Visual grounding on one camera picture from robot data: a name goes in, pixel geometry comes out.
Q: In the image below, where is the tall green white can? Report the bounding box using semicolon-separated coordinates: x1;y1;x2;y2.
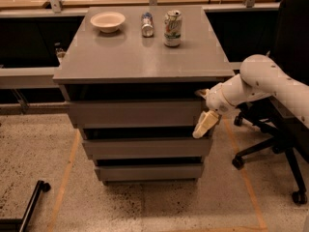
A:
164;10;183;47

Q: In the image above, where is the grey bottom drawer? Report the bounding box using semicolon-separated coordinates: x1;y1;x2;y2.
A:
95;163;204;182

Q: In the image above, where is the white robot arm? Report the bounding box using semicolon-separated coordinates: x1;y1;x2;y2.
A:
192;54;309;138

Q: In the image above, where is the grey drawer cabinet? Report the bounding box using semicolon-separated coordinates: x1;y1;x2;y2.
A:
52;5;236;186

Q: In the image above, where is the black office chair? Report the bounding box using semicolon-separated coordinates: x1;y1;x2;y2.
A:
232;0;309;205

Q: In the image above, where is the grey top drawer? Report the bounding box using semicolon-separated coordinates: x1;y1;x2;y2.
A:
69;99;205;129

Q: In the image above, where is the small lying silver can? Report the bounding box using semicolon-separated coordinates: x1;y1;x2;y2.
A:
141;13;155;38

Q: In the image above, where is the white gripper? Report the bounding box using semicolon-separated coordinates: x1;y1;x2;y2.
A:
192;83;236;139

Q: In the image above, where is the grey middle drawer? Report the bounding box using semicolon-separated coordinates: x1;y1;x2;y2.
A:
83;137;212;160

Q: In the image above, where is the white bowl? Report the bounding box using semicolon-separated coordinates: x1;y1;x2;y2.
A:
90;12;126;33

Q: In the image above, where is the black wheeled stand leg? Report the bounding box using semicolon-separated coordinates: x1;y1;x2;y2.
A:
0;180;51;232

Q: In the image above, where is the grey drawer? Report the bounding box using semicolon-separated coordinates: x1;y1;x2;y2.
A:
95;163;204;182
69;99;205;129
83;137;212;160

